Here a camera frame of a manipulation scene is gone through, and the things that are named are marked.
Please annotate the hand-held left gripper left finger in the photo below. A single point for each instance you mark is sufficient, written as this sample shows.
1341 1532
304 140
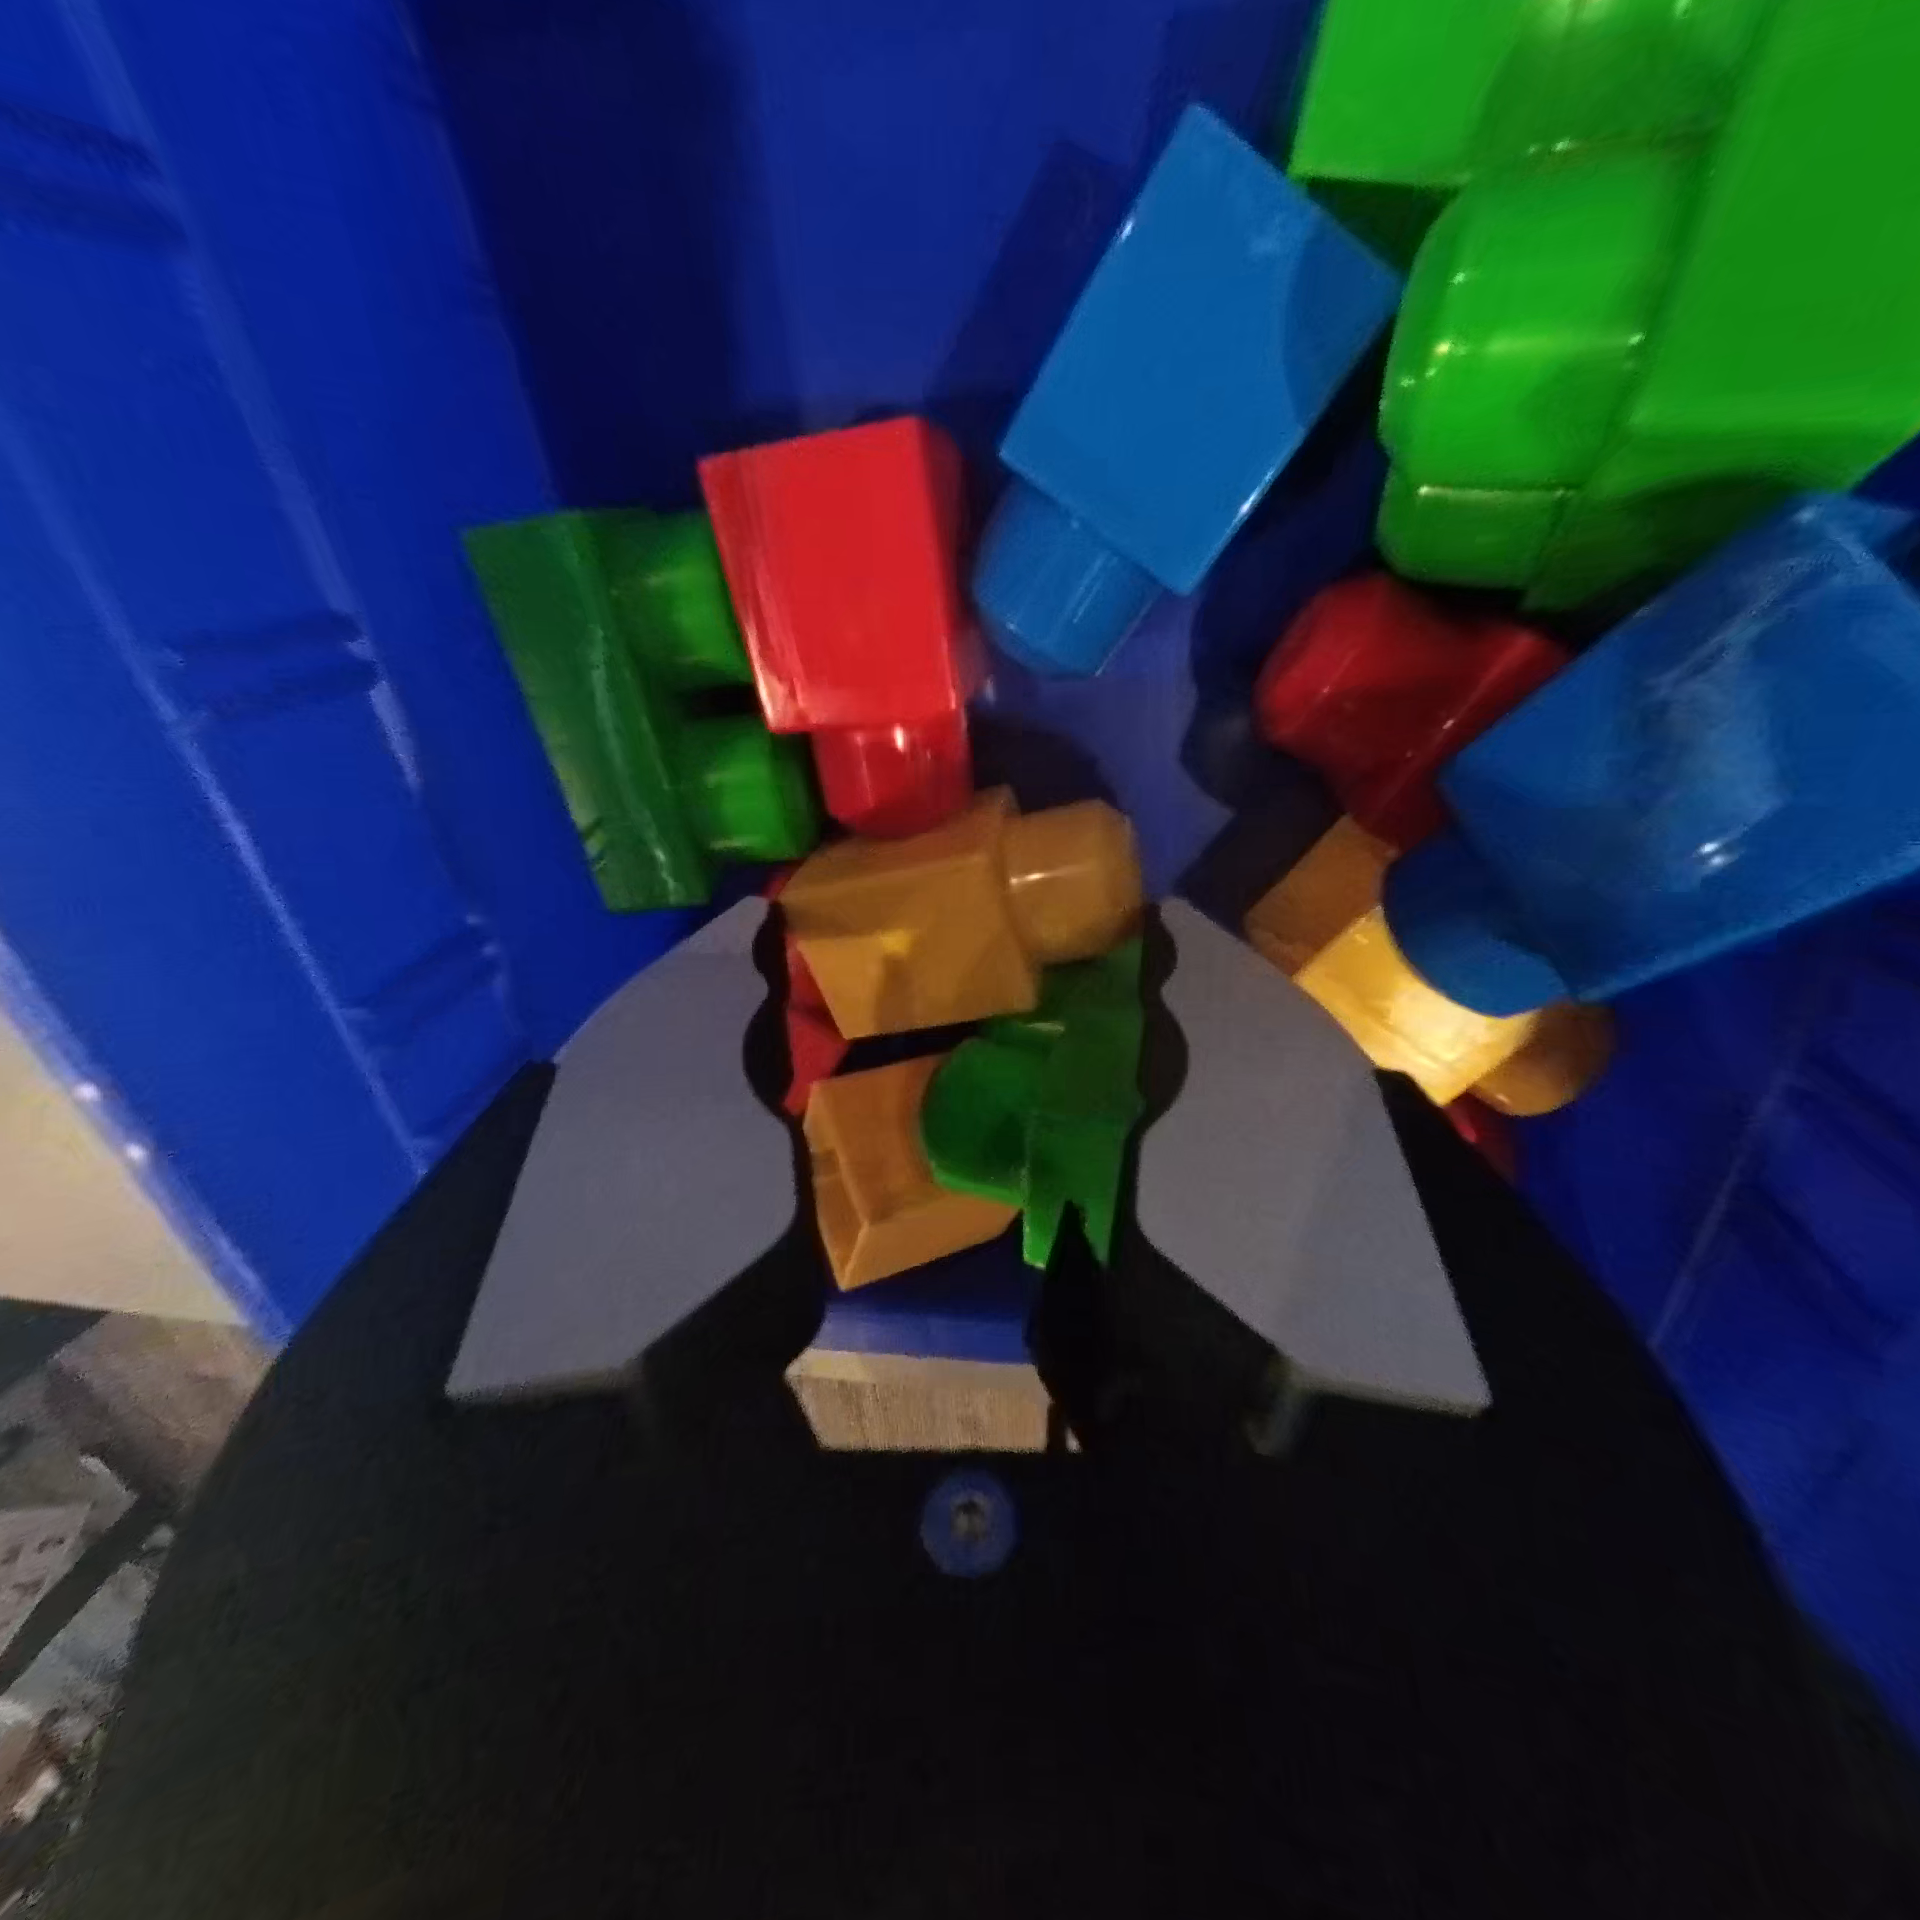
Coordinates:
645 1201

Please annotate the blue plastic bin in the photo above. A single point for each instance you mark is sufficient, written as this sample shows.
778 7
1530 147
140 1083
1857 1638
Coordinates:
300 450

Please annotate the pile of mixed toy blocks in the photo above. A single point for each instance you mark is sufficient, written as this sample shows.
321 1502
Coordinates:
1184 346

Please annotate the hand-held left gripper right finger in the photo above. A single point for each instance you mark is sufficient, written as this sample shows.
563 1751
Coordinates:
1305 1201

